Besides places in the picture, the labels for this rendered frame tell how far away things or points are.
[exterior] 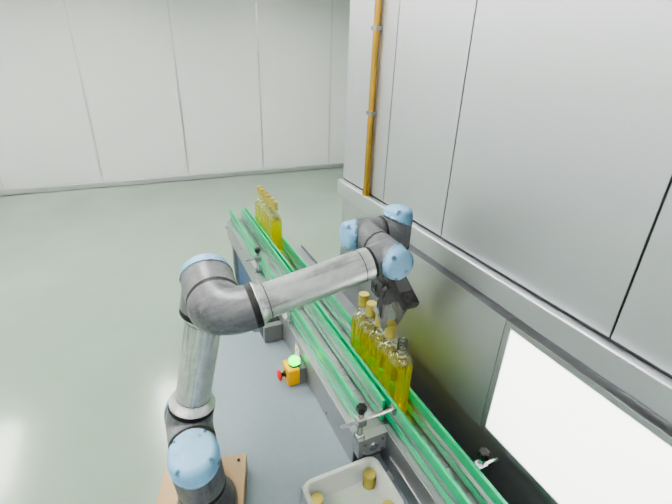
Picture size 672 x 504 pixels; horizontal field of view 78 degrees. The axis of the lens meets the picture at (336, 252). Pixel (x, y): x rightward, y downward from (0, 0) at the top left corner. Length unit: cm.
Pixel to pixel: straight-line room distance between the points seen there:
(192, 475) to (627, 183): 104
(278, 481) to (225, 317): 65
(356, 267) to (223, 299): 28
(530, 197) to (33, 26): 632
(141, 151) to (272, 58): 238
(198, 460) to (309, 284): 49
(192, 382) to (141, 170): 591
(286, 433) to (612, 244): 107
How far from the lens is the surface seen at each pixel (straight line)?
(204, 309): 86
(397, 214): 105
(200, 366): 107
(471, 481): 122
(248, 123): 694
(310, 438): 145
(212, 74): 677
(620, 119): 86
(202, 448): 111
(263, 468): 139
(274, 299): 85
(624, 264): 88
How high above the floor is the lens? 186
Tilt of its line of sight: 26 degrees down
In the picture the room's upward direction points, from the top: 2 degrees clockwise
